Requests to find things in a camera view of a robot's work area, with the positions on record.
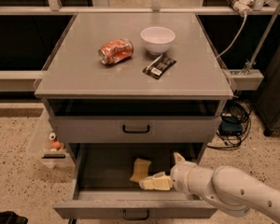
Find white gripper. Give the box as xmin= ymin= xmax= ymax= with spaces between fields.
xmin=139 ymin=152 xmax=196 ymax=193

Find yellow sponge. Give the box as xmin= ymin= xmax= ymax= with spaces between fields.
xmin=130 ymin=158 xmax=151 ymax=183

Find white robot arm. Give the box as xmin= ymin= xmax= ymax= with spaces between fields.
xmin=136 ymin=152 xmax=280 ymax=224

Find open grey middle drawer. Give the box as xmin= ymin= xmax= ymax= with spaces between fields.
xmin=53 ymin=143 xmax=216 ymax=221

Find grey drawer cabinet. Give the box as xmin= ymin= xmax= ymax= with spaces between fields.
xmin=34 ymin=12 xmax=234 ymax=220

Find closed grey top drawer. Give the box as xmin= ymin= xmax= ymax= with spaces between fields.
xmin=49 ymin=116 xmax=221 ymax=144

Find black snack packet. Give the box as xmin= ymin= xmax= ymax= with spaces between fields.
xmin=143 ymin=55 xmax=176 ymax=79

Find crushed orange soda can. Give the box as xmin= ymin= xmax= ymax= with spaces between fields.
xmin=98 ymin=37 xmax=133 ymax=65

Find white bowl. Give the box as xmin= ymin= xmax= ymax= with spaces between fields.
xmin=140 ymin=26 xmax=175 ymax=54

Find black bag corner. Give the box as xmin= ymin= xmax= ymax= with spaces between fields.
xmin=0 ymin=211 xmax=28 ymax=224

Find white power strip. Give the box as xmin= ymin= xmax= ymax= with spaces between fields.
xmin=226 ymin=0 xmax=254 ymax=17

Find black cable bundle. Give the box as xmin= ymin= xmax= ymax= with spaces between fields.
xmin=206 ymin=98 xmax=254 ymax=151

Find metal railing frame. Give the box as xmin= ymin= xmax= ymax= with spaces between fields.
xmin=0 ymin=0 xmax=280 ymax=93

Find white power cable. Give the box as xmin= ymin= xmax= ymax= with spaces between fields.
xmin=216 ymin=10 xmax=248 ymax=60

